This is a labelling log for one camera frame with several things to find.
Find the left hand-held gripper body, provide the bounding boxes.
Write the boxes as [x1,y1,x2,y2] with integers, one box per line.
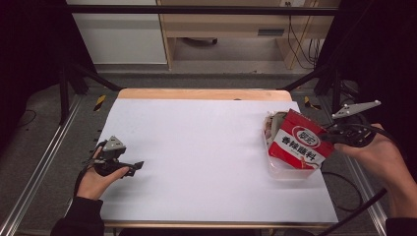
[94,135,133,177]

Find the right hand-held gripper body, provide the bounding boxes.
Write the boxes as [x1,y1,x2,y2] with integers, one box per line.
[331,99,383,148]

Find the red and white seasoning packet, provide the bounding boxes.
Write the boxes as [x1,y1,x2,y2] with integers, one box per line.
[268,108,335,171]

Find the green and cream sauce pouch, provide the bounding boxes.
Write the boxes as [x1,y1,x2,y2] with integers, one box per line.
[270,111,289,139]

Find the clear plastic container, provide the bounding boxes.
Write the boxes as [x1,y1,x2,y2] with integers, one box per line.
[262,109,324,182]

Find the person's right hand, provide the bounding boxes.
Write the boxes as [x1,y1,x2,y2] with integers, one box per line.
[333,123,410,192]

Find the person's left hand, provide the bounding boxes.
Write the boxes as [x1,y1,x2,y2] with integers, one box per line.
[76,146,131,202]

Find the yellow and black tape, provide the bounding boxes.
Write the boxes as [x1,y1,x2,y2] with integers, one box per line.
[93,93,107,112]
[303,95,323,111]

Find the black metal stand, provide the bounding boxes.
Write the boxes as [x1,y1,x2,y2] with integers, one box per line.
[281,62,343,114]
[58,60,124,126]

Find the white table sheet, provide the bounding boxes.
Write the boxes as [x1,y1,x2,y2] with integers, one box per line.
[97,97,339,225]

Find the black curtain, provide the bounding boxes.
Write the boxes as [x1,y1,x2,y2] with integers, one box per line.
[0,0,97,155]
[316,0,417,185]

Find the wooden table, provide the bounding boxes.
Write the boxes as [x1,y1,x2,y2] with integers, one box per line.
[104,88,332,230]

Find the white cabinet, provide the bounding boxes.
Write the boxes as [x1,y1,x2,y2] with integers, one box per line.
[67,0,168,66]

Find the black chair base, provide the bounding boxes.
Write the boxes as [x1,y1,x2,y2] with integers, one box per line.
[181,36,219,46]

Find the light wooden desk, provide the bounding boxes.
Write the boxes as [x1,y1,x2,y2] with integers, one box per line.
[156,0,342,71]

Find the left hand-held gripper cable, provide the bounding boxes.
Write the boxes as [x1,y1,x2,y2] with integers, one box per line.
[73,141,107,198]

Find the hand-held gripper cable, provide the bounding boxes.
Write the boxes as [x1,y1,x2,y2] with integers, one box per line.
[73,141,107,198]
[316,121,409,236]

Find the black floor cable loop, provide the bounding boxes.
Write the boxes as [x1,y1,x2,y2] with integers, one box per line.
[319,170,364,213]

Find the right hand-held gripper cable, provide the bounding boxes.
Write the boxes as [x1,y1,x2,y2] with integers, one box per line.
[316,121,409,236]

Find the thin black floor cable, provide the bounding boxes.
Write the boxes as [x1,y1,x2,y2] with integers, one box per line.
[18,108,37,129]

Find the black hanging desk cables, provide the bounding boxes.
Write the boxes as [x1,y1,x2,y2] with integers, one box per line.
[286,3,324,70]

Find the black horizontal frame bar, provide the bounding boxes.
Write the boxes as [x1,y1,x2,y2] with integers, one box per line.
[67,4,340,17]

